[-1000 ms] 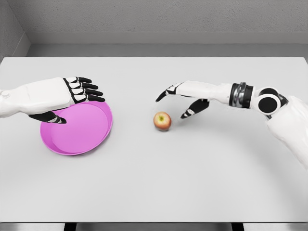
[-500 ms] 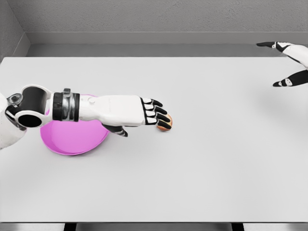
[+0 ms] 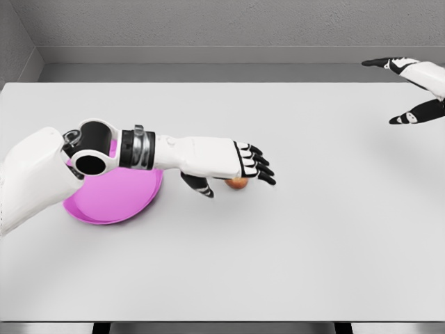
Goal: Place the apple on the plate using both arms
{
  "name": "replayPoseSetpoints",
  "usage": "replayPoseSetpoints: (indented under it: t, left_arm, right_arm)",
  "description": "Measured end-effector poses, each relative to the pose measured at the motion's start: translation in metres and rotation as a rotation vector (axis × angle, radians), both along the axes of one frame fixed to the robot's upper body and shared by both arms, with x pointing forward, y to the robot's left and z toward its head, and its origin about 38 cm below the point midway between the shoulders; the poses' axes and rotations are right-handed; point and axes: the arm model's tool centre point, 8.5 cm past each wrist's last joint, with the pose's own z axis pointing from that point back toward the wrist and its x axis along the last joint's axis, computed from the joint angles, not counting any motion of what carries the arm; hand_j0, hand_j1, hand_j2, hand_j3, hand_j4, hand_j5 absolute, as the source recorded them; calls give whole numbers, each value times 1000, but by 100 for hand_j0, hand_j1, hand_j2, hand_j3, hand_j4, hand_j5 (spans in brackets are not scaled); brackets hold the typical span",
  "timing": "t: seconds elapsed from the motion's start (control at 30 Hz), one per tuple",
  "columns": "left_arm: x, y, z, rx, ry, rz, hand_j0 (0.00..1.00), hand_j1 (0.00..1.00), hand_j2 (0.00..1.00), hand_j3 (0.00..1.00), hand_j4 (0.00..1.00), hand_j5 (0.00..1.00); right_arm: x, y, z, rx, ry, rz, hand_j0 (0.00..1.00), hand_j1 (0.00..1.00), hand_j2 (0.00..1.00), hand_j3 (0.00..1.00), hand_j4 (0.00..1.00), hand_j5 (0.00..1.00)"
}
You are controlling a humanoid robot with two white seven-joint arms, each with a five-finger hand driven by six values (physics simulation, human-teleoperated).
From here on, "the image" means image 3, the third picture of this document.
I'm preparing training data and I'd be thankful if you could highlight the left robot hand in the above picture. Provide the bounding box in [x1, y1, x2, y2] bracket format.
[179, 137, 277, 199]

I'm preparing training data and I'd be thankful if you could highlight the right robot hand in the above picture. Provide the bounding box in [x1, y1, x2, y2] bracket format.
[361, 57, 445, 125]

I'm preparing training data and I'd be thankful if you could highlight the red apple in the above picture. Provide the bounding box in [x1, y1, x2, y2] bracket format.
[224, 177, 250, 191]

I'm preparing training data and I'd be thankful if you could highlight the pink plate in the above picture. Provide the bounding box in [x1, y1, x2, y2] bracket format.
[62, 138, 163, 225]

